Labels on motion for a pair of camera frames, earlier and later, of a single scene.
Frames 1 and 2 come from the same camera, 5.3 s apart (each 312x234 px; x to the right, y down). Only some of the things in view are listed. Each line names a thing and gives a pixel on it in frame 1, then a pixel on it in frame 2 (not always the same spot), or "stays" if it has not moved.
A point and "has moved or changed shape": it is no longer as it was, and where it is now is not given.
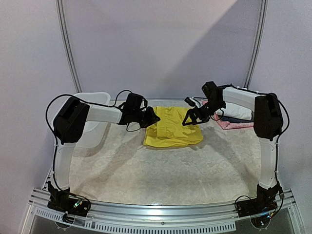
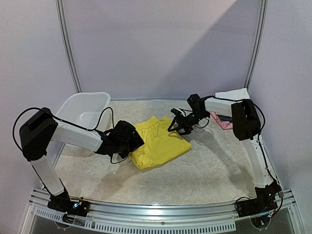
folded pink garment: [230, 125] stays
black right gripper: [200, 113] → [185, 121]
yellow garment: [169, 131] has moved or changed shape
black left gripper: [152, 118] → [136, 141]
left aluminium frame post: [59, 7] stays
